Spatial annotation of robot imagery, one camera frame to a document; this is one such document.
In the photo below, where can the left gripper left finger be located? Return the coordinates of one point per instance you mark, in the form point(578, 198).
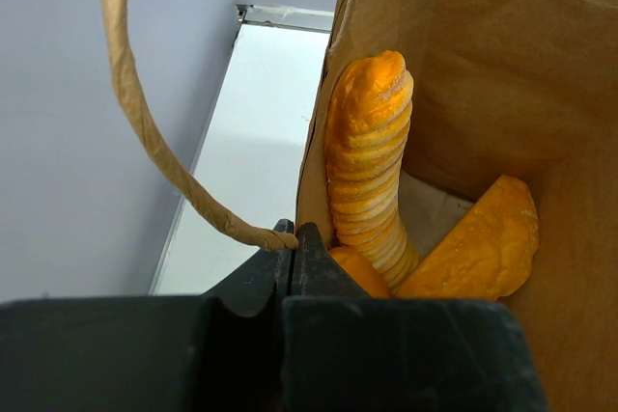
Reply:
point(215, 351)

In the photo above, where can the fake orange bread wedge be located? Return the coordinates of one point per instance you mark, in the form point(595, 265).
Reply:
point(488, 254)

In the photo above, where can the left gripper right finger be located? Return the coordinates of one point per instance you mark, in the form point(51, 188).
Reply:
point(344, 351)

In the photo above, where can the brown paper bag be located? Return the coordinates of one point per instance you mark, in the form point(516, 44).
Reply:
point(526, 88)

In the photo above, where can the fake orange bread roll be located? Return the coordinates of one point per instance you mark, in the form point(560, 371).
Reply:
point(361, 271)

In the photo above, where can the fake ridged spiral bread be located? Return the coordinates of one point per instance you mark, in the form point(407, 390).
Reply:
point(365, 136)

